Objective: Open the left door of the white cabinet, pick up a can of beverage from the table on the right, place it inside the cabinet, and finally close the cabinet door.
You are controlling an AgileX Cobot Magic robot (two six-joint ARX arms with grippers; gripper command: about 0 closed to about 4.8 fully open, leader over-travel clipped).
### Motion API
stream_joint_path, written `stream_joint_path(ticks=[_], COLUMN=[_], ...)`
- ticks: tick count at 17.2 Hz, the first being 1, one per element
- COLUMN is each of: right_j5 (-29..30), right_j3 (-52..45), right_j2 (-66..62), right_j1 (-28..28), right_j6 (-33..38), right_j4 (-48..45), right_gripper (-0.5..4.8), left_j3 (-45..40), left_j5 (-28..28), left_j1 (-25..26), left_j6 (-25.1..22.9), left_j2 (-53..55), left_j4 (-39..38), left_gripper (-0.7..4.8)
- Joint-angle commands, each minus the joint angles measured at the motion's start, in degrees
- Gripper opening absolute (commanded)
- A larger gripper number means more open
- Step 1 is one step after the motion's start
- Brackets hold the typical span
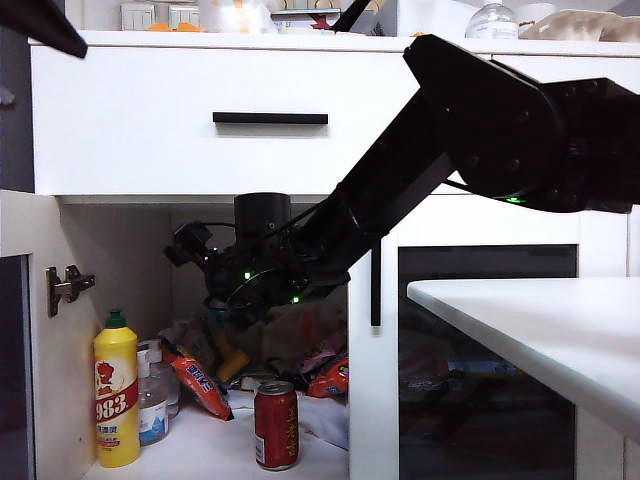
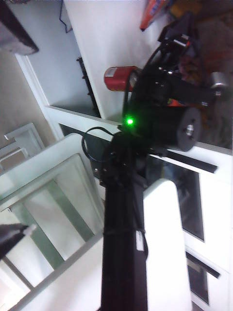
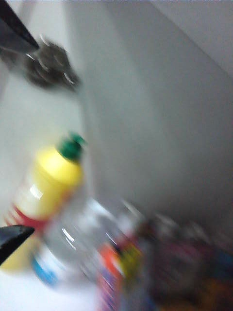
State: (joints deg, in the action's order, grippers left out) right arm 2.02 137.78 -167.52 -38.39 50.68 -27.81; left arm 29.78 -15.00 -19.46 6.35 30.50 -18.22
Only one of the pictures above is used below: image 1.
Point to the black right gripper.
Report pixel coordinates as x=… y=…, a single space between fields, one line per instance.
x=260 y=285

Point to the red herbal tea can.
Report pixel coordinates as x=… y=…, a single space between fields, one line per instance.
x=276 y=425

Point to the white glass cabinet door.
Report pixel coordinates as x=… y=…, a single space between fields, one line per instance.
x=360 y=400
x=25 y=225

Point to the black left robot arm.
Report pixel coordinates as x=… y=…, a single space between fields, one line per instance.
x=40 y=25

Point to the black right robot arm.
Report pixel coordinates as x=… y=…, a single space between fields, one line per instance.
x=475 y=125

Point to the silver metal door hinge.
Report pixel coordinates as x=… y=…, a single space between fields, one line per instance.
x=67 y=287

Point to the white cabinet body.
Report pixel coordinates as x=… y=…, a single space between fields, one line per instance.
x=250 y=40

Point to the clear bag with snacks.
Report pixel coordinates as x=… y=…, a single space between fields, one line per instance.
x=310 y=325

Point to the orange snack packet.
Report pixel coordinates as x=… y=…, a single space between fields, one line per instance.
x=200 y=382

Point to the pink snack packet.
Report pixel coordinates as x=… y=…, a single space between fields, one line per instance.
x=325 y=357

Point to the red snack packet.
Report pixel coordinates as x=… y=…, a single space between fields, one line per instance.
x=330 y=380

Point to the clear pump sanitizer bottle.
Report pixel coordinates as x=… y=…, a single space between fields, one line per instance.
x=152 y=415

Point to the yellow detergent bottle green cap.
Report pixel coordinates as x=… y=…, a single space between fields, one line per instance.
x=117 y=400

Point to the wide white drawer front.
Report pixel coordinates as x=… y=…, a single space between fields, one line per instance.
x=125 y=125

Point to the orange fruit piece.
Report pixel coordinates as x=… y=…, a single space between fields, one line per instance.
x=160 y=27
x=190 y=27

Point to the white enamel tray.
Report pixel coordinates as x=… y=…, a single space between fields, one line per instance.
x=300 y=23

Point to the translucent plastic bag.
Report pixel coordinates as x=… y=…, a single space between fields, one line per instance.
x=230 y=15

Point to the black kitchen utensil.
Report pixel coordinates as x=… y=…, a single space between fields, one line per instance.
x=350 y=14

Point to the small orange object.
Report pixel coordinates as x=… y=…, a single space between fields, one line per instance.
x=419 y=33

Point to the white box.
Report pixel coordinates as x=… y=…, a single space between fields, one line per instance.
x=435 y=15

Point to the clear plastic water bottle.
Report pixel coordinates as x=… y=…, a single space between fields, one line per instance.
x=492 y=24

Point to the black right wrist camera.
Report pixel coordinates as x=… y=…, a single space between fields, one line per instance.
x=189 y=242

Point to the white wall switch panel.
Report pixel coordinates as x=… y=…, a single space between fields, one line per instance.
x=183 y=15
x=136 y=17

